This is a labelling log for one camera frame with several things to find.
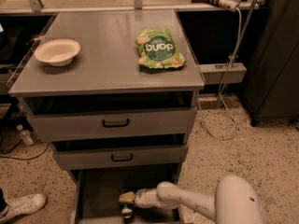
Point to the grey middle drawer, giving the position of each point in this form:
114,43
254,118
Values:
120,151

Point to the grey open bottom drawer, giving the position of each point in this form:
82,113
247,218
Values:
98,192

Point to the grey top drawer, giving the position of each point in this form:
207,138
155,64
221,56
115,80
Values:
81,117

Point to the white sneaker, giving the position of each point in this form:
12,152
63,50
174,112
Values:
25,205

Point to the grey side bracket box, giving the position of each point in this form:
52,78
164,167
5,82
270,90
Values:
220,73

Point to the small plastic bottle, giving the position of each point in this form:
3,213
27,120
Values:
25,135

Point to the green dang chips bag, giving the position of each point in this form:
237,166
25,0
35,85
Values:
157,49

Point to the grey drawer cabinet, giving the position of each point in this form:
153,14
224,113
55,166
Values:
107,61

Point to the white paper bowl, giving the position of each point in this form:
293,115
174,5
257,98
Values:
58,53

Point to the green soda can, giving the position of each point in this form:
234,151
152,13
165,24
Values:
127,210

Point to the dark cabinet at right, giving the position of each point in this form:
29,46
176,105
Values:
270,89

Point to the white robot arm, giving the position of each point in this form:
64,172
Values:
233,202

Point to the white power adapter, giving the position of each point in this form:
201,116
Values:
230,5

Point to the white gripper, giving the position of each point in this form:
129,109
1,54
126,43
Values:
140,198

